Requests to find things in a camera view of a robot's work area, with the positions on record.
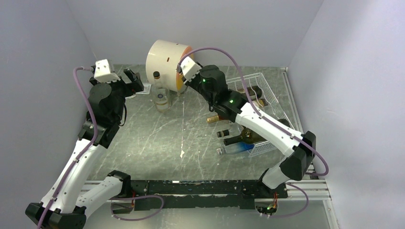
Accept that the dark green wine bottle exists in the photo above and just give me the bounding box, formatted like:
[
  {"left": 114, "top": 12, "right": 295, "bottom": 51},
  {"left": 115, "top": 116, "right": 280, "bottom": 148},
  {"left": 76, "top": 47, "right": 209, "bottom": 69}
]
[{"left": 223, "top": 119, "right": 291, "bottom": 146}]

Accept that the cream cylindrical drum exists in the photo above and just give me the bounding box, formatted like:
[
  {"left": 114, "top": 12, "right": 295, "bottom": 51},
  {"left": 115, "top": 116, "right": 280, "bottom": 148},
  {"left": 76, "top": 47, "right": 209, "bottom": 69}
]
[{"left": 145, "top": 40, "right": 192, "bottom": 93}]

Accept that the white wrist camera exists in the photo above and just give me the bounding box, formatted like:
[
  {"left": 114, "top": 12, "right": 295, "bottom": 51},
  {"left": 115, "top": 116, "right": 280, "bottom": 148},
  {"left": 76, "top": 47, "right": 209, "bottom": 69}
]
[
  {"left": 177, "top": 57, "right": 202, "bottom": 84},
  {"left": 94, "top": 59, "right": 121, "bottom": 83}
]

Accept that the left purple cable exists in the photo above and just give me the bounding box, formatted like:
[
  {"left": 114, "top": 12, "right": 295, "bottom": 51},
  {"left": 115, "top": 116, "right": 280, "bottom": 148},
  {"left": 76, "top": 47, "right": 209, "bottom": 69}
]
[{"left": 36, "top": 66, "right": 99, "bottom": 229}]

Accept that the clear bottle yellow label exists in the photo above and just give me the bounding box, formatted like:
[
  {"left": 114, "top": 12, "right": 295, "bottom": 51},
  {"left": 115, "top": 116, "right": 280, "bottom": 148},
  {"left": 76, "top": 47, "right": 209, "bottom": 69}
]
[{"left": 152, "top": 71, "right": 171, "bottom": 112}]

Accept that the red bottle gold cap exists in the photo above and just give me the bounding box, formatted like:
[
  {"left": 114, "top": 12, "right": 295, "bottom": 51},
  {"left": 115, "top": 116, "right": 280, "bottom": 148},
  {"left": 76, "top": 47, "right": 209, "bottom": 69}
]
[{"left": 206, "top": 99, "right": 268, "bottom": 124}]

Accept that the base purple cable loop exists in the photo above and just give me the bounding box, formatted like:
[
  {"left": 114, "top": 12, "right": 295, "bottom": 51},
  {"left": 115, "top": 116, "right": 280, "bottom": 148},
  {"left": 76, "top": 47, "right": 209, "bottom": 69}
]
[{"left": 110, "top": 194, "right": 164, "bottom": 222}]

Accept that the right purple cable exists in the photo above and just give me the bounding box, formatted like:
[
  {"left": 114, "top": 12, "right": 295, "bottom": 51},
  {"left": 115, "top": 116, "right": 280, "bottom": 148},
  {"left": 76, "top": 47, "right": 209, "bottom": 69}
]
[{"left": 177, "top": 47, "right": 330, "bottom": 177}]

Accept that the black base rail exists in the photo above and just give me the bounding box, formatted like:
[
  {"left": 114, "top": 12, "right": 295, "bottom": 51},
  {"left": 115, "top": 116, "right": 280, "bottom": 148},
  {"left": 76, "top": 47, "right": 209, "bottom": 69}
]
[{"left": 131, "top": 180, "right": 288, "bottom": 211}]

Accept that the dark bottle silver cap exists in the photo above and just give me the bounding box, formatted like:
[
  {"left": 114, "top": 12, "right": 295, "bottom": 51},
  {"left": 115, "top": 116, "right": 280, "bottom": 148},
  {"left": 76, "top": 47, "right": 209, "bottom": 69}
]
[{"left": 237, "top": 86, "right": 262, "bottom": 101}]

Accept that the clear bottle black cap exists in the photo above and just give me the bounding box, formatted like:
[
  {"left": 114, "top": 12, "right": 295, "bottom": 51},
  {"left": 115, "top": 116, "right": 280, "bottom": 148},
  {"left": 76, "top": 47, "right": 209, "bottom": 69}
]
[{"left": 216, "top": 124, "right": 244, "bottom": 138}]

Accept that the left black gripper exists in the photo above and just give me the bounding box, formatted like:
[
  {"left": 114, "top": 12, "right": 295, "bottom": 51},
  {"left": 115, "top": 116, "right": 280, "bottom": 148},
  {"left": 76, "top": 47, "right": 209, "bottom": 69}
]
[{"left": 90, "top": 68, "right": 143, "bottom": 122}]

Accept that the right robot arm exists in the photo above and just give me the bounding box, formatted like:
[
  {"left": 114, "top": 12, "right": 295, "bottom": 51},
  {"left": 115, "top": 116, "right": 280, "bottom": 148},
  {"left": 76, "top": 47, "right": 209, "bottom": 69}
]
[{"left": 178, "top": 63, "right": 316, "bottom": 198}]

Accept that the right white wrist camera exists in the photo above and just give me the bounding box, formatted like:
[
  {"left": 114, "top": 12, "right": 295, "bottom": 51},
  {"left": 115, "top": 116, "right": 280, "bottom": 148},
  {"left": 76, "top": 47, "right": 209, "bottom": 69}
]
[{"left": 177, "top": 57, "right": 202, "bottom": 84}]

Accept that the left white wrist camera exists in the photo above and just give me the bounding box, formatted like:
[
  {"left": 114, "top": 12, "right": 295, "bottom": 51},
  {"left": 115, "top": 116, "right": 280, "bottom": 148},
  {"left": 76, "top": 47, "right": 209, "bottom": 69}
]
[{"left": 94, "top": 59, "right": 121, "bottom": 83}]

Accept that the blue clear bottle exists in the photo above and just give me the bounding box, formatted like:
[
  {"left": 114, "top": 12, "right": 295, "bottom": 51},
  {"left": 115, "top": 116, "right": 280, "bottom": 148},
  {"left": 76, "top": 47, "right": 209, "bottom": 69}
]
[{"left": 216, "top": 142, "right": 255, "bottom": 155}]

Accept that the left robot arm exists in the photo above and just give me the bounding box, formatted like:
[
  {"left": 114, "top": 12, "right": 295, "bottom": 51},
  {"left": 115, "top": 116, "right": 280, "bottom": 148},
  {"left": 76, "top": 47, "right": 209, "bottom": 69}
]
[{"left": 25, "top": 66, "right": 144, "bottom": 229}]

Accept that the white wire wine rack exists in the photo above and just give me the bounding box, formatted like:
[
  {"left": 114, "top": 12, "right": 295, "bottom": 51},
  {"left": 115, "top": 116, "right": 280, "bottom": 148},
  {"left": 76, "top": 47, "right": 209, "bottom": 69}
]
[{"left": 243, "top": 73, "right": 295, "bottom": 157}]

